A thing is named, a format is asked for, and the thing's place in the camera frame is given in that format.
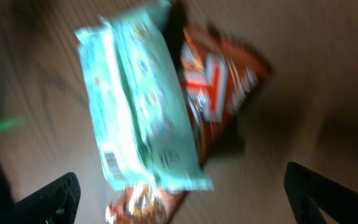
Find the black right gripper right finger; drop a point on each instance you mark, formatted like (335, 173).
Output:
(309, 193)

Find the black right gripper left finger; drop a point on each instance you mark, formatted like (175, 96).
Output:
(55, 203)

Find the mint green snack packet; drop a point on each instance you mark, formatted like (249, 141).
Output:
(138, 111)

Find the red chocolate bar wrapper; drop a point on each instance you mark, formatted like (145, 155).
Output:
(218, 76)

